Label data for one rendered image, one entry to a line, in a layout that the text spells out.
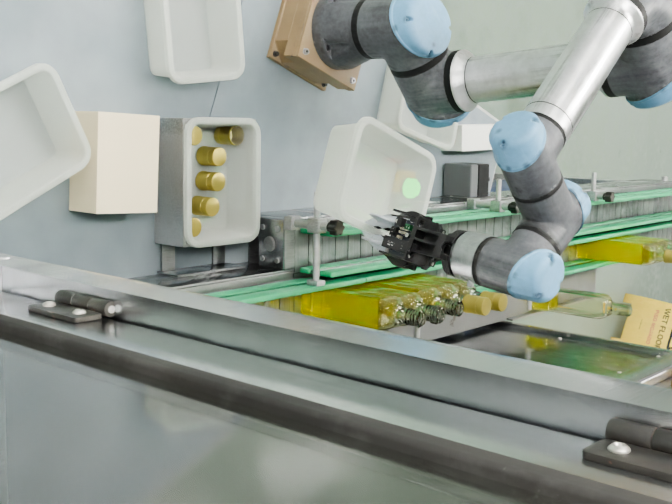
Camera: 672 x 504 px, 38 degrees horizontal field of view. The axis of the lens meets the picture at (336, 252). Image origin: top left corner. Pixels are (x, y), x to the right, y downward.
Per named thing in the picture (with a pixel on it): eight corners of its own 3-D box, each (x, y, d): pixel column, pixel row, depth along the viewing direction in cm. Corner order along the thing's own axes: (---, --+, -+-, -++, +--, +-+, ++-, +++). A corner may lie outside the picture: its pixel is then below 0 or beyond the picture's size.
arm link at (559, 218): (580, 161, 137) (540, 215, 132) (602, 218, 143) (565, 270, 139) (534, 156, 142) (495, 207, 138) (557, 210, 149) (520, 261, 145)
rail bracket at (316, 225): (282, 281, 177) (333, 290, 169) (283, 189, 175) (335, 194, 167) (293, 279, 179) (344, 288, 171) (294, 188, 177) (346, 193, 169)
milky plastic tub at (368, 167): (322, 110, 157) (363, 110, 152) (400, 155, 174) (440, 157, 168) (296, 213, 155) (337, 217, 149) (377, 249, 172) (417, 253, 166)
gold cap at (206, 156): (195, 145, 173) (212, 146, 170) (210, 145, 176) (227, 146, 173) (195, 165, 174) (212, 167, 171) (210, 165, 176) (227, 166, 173)
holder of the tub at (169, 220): (154, 273, 172) (183, 279, 167) (153, 117, 168) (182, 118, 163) (226, 263, 185) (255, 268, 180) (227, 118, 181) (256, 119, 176)
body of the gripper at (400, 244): (390, 205, 148) (453, 221, 140) (421, 219, 155) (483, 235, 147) (374, 252, 148) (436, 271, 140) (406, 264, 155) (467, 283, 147)
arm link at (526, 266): (574, 275, 138) (544, 318, 135) (510, 257, 146) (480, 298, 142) (562, 237, 133) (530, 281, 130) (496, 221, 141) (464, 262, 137)
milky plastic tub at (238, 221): (155, 244, 171) (187, 249, 165) (154, 116, 168) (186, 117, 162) (228, 236, 184) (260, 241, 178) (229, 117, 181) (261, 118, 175)
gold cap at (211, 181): (194, 171, 174) (211, 172, 171) (209, 170, 176) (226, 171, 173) (195, 190, 174) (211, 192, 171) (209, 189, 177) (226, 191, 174)
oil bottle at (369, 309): (300, 314, 182) (389, 333, 168) (300, 285, 182) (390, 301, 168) (320, 310, 187) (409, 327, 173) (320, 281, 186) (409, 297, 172)
